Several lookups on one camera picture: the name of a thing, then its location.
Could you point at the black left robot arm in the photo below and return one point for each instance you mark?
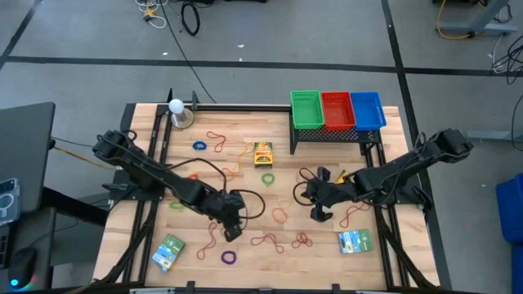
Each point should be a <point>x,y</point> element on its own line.
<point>155,175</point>

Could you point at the black aluminium frame rail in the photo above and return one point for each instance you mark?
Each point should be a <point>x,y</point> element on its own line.
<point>286,291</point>
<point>245,107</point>

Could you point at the green plastic basket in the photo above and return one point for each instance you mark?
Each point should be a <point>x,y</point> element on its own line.
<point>307,112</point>

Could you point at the black side desk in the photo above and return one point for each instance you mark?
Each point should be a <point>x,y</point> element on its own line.
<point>73,208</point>

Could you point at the orange rubber band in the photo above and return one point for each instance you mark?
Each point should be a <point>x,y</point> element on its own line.
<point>273,214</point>
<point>231,173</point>
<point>297,179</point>

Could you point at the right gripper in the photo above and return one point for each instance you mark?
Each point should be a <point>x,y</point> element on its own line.
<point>337,192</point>

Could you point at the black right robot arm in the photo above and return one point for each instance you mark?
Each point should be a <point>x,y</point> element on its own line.
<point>408,163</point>

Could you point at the large crayon box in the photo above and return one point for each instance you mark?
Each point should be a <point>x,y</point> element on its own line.
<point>263,155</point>

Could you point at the white bulb on brass base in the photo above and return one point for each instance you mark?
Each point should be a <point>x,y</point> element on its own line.
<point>180,112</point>

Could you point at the phone in clear case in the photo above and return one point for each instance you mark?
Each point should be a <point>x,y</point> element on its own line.
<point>9,204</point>

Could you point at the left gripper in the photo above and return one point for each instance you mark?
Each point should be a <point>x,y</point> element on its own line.
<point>224,206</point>

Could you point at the black mesh metal shelf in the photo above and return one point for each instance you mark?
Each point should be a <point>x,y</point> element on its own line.
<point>327,134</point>

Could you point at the blue plastic bin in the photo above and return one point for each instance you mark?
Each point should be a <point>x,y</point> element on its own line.
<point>518,269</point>
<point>510,208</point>

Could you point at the black computer mouse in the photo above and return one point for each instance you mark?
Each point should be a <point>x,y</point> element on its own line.
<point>22,265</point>

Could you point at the grey desk foot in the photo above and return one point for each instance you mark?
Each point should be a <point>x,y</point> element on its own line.
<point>482,26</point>
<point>490,135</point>

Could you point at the dark grey laptop lid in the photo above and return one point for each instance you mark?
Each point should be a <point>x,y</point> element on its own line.
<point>24,155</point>

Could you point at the blue plastic basket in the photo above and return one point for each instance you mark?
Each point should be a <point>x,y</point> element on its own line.
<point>367,112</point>

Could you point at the small printed cardboard pack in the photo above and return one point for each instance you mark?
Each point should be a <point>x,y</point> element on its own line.
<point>355,241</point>
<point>168,253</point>

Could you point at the red plastic basket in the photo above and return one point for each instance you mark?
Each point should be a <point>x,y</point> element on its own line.
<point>338,112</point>

